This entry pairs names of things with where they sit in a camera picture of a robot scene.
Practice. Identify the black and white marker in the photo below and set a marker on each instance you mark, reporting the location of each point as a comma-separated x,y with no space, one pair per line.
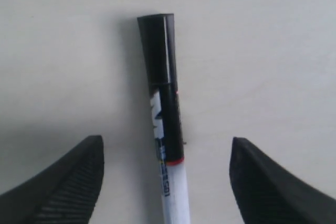
158,42

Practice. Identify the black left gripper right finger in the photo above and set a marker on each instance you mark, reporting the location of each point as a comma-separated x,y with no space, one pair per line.
265,192

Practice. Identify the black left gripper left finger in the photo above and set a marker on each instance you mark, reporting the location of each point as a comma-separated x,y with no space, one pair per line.
65,192

